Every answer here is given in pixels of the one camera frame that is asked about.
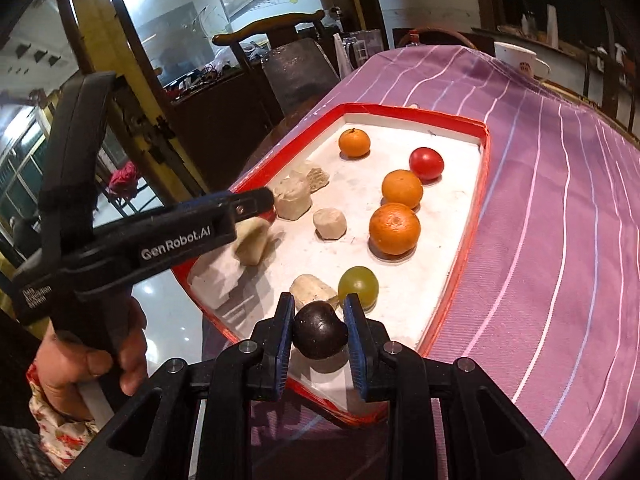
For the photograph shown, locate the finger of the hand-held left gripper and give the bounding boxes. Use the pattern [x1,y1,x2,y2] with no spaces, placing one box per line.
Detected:
[220,187,276,223]

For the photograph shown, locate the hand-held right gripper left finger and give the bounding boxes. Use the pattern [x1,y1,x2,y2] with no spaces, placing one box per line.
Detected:
[62,291,297,480]

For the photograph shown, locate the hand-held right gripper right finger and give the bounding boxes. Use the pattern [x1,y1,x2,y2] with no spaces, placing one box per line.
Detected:
[342,292,576,480]

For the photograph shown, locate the dark purple plum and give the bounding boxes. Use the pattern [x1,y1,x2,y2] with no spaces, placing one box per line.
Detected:
[291,301,349,360]

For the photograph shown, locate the green grape fruit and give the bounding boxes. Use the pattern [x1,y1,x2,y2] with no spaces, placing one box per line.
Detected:
[337,266,380,309]

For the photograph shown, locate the beige cylinder chunk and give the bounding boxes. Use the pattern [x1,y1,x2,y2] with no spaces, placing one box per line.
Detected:
[289,273,340,311]

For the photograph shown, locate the large pale chunk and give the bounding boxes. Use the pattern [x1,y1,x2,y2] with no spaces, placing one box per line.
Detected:
[187,250,246,310]

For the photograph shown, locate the small beige chunk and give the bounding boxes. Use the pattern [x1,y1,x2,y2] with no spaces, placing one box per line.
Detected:
[313,207,347,241]

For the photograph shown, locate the red-rimmed white tray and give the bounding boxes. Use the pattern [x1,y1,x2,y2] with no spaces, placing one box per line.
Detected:
[172,102,492,428]

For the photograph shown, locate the orange with green stem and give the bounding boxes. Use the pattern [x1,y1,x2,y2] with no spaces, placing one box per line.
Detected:
[338,128,372,159]

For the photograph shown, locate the large orange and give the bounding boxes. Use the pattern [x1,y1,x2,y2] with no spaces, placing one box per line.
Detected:
[369,202,422,256]

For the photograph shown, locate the small orange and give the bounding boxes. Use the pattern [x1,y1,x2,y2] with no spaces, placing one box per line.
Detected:
[381,169,424,209]

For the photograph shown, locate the red tomato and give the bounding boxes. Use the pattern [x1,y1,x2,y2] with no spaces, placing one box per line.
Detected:
[408,146,446,182]

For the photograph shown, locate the person's left forearm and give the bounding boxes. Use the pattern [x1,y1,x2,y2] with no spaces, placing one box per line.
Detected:
[27,365,103,473]

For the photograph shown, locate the person's left hand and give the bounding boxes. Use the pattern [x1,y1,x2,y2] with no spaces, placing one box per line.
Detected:
[37,295,148,421]

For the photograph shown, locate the red cloth bundle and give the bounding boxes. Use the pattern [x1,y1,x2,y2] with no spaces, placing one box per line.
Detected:
[107,162,138,198]

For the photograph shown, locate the wooden chair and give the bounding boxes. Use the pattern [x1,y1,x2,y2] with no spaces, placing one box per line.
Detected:
[212,10,341,116]

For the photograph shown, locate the purple striped tablecloth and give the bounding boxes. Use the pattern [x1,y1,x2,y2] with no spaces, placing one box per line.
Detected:
[202,42,640,480]

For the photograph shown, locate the white cup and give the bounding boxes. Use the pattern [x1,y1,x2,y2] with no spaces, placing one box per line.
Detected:
[494,41,551,81]

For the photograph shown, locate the red hoop handle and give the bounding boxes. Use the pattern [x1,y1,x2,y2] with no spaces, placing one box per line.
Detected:
[397,25,478,51]

